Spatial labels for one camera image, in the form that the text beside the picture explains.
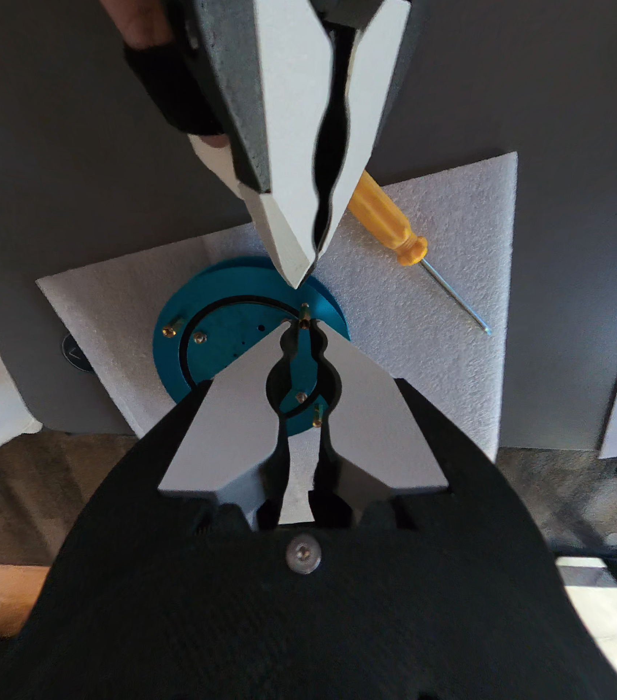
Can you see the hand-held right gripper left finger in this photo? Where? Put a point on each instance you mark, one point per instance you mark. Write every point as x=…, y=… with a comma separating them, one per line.
x=221, y=437

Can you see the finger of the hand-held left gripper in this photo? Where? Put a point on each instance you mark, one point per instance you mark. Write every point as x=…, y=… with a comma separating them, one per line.
x=292, y=136
x=374, y=82

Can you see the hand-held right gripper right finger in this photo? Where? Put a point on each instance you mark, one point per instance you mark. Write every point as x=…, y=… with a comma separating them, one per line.
x=379, y=437

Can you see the blue round metal turntable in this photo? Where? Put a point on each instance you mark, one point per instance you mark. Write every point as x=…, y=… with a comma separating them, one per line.
x=231, y=328

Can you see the black round desk badge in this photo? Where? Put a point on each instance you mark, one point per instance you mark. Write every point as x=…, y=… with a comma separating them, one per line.
x=76, y=353

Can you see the dark grey desk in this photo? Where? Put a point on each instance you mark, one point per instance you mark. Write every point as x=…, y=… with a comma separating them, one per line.
x=40, y=164

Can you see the person's left hand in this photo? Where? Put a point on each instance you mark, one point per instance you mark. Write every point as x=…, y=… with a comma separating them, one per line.
x=136, y=22

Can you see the white foam sheet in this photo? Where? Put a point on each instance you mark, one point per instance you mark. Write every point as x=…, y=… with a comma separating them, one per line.
x=423, y=246

